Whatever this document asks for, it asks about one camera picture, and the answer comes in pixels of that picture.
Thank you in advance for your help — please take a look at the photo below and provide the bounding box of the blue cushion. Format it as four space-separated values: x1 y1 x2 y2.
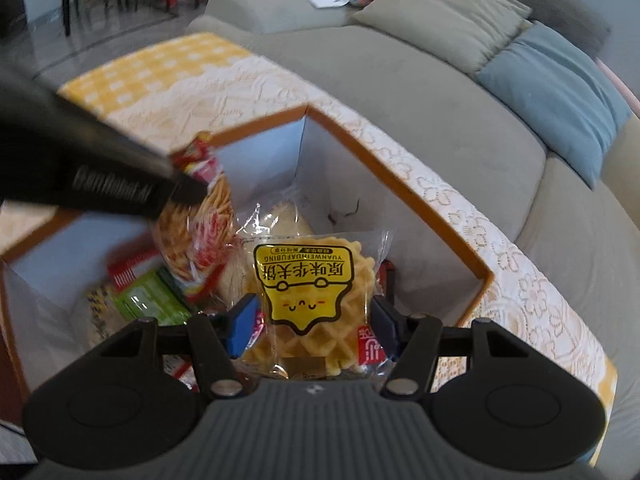
475 22 632 188

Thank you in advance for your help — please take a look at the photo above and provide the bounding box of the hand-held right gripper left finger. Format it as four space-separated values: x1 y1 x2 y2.
100 294 258 401

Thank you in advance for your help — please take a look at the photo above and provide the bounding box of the grey sofa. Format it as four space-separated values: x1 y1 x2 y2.
185 0 640 480

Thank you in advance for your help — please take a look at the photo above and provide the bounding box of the red barcode packet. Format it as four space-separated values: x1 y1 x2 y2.
107 252 163 293

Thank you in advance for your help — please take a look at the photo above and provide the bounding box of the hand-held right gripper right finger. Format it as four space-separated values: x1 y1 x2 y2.
371 296 538 401

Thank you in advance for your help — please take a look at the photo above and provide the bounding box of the waffle packet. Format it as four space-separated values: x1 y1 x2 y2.
235 230 401 381

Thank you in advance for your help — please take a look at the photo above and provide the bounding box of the white lace tablecloth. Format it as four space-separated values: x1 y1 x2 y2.
57 52 618 396

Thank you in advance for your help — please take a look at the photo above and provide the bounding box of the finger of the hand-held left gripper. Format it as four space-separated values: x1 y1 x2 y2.
169 172 208 205

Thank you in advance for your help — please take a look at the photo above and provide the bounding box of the sandwich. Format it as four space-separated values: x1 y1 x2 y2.
220 200 318 311

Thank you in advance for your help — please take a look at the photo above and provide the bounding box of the orange cardboard box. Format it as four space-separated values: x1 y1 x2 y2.
0 102 496 428

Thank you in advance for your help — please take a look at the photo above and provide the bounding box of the red stick snack bag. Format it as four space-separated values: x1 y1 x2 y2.
150 130 241 306

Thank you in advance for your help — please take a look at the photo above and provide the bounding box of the beige cushion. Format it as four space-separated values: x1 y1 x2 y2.
352 0 533 73

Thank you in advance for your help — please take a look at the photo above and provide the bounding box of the green packet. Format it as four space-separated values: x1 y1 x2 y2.
110 267 193 323

